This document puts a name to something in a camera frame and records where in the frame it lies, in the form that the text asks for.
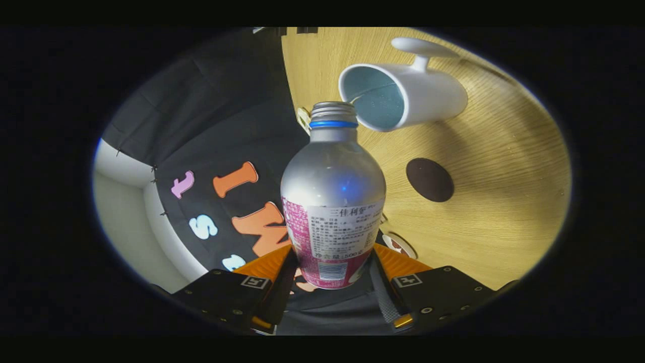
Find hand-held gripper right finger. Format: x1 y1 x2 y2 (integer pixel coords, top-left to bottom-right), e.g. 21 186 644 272
370 243 520 333

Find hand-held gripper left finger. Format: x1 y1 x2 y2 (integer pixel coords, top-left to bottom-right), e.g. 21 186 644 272
174 245 299 334

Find dark brown round coaster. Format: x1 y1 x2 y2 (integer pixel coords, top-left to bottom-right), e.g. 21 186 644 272
406 158 455 203

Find silver bottle with red label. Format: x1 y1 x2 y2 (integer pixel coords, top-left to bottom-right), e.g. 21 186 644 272
280 101 387 290

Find white cup with blue inside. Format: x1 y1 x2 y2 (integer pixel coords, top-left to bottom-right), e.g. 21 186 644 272
338 37 469 133

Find round white plate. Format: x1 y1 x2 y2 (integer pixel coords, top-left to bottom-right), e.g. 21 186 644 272
381 232 418 260

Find wooden table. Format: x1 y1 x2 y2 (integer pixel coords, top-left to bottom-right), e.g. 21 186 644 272
281 27 572 291

